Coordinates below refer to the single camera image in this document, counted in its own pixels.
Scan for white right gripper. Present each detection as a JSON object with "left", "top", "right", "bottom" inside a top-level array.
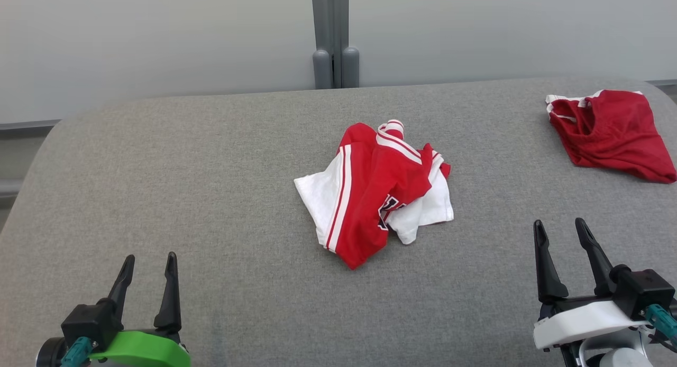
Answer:
[{"left": 533, "top": 217, "right": 652, "bottom": 351}]

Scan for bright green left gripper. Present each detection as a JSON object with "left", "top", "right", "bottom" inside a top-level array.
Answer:
[{"left": 90, "top": 252, "right": 191, "bottom": 367}]

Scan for red shorts with white stripe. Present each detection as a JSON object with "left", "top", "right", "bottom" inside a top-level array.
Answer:
[{"left": 546, "top": 89, "right": 677, "bottom": 184}]

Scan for red t-shirt with white sleeves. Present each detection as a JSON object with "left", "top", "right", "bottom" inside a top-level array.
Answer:
[{"left": 294, "top": 118, "right": 454, "bottom": 271}]

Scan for black cable with teal plug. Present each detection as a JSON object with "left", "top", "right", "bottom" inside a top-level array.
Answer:
[
  {"left": 644, "top": 304, "right": 677, "bottom": 342},
  {"left": 60, "top": 336, "right": 94, "bottom": 367}
]

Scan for grey wall base rail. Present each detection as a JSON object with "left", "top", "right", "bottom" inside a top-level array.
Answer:
[{"left": 0, "top": 118, "right": 61, "bottom": 140}]

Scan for grey metal partition post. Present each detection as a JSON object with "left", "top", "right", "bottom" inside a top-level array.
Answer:
[{"left": 311, "top": 0, "right": 360, "bottom": 90}]

